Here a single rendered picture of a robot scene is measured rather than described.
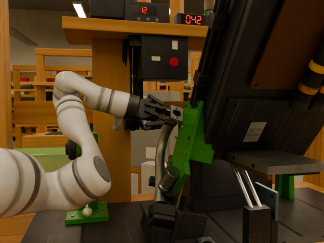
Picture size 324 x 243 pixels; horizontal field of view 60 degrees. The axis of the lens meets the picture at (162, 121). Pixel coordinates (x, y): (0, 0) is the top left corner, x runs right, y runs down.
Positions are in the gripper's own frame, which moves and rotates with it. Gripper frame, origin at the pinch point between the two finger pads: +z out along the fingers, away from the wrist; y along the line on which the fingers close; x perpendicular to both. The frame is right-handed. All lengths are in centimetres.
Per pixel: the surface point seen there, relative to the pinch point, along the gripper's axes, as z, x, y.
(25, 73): -287, 708, 728
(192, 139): 3.6, -6.5, -12.2
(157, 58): -6.4, -3.1, 23.3
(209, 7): 11, -14, 53
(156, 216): -0.8, 8.1, -27.9
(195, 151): 5.8, -3.7, -13.4
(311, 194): 68, 19, -3
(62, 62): -174, 652, 774
